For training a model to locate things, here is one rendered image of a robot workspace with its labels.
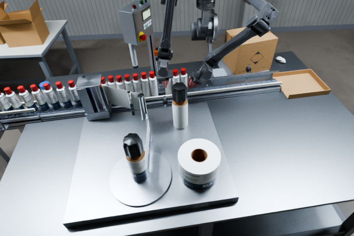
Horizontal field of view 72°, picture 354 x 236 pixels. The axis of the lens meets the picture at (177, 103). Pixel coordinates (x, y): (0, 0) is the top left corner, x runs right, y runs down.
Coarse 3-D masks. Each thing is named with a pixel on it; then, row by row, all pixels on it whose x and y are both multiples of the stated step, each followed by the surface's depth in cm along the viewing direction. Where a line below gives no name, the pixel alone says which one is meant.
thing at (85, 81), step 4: (80, 76) 143; (84, 76) 143; (88, 76) 143; (92, 76) 143; (96, 76) 143; (100, 76) 142; (80, 80) 140; (84, 80) 140; (88, 80) 140; (92, 80) 140; (96, 80) 140; (100, 80) 140; (76, 84) 138; (80, 84) 137; (84, 84) 137; (88, 84) 137; (92, 84) 137; (96, 84) 137; (100, 84) 138; (76, 88) 136
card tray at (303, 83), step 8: (280, 72) 185; (288, 72) 186; (296, 72) 187; (304, 72) 188; (312, 72) 184; (280, 80) 183; (288, 80) 183; (296, 80) 183; (304, 80) 182; (312, 80) 182; (320, 80) 177; (288, 88) 176; (296, 88) 175; (304, 88) 175; (312, 88) 175; (320, 88) 174; (328, 88) 169; (288, 96) 169; (296, 96) 167; (304, 96) 169
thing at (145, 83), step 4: (144, 72) 154; (144, 76) 153; (144, 80) 155; (148, 80) 156; (144, 84) 156; (148, 84) 158; (144, 88) 159; (148, 88) 160; (144, 92) 161; (148, 92) 161; (144, 96) 164; (148, 96) 164
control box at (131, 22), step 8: (128, 8) 131; (144, 8) 134; (120, 16) 132; (128, 16) 129; (136, 16) 129; (128, 24) 132; (136, 24) 131; (128, 32) 136; (136, 32) 134; (144, 32) 140; (152, 32) 148; (128, 40) 140; (136, 40) 137
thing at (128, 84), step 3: (126, 75) 152; (129, 75) 152; (126, 78) 152; (129, 78) 153; (126, 81) 154; (129, 81) 154; (126, 84) 154; (129, 84) 154; (132, 84) 156; (126, 87) 156; (129, 87) 156; (132, 87) 157; (126, 90) 158; (129, 90) 157; (132, 90) 158
